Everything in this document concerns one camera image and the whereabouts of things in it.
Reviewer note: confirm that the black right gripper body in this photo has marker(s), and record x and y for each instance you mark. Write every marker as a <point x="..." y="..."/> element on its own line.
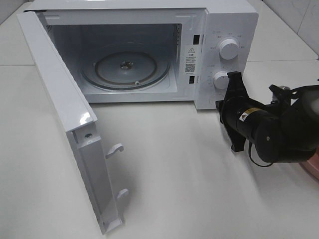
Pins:
<point x="248" y="118"/>

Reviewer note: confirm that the white microwave oven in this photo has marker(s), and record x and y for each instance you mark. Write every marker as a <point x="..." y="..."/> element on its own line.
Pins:
<point x="78" y="26"/>

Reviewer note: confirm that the pink round plate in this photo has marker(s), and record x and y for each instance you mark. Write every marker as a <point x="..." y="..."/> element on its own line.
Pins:
<point x="312" y="166"/>

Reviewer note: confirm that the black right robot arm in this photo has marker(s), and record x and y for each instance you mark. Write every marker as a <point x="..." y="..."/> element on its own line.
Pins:
<point x="286" y="130"/>

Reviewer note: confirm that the glass microwave turntable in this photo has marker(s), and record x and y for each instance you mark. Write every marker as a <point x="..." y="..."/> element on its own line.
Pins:
<point x="125" y="66"/>

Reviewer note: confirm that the round door release button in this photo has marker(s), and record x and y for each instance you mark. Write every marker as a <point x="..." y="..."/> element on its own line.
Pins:
<point x="215" y="98"/>

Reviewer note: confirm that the upper white microwave knob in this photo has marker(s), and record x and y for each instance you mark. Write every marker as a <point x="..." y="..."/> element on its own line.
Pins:
<point x="228" y="48"/>

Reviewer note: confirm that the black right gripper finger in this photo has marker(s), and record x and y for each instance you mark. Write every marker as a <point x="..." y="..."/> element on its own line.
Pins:
<point x="236" y="86"/>
<point x="237" y="140"/>

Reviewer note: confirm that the white microwave knob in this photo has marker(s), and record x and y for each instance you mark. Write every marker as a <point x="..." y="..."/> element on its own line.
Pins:
<point x="221" y="80"/>
<point x="228" y="48"/>

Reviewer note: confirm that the lower white microwave knob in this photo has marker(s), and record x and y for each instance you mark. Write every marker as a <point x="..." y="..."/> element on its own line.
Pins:
<point x="221" y="80"/>

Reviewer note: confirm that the white warning label sticker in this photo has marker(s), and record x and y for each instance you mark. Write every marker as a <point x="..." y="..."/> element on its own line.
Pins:
<point x="190" y="59"/>

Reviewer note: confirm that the white microwave door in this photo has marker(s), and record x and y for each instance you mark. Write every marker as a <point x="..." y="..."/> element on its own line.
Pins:
<point x="77" y="119"/>

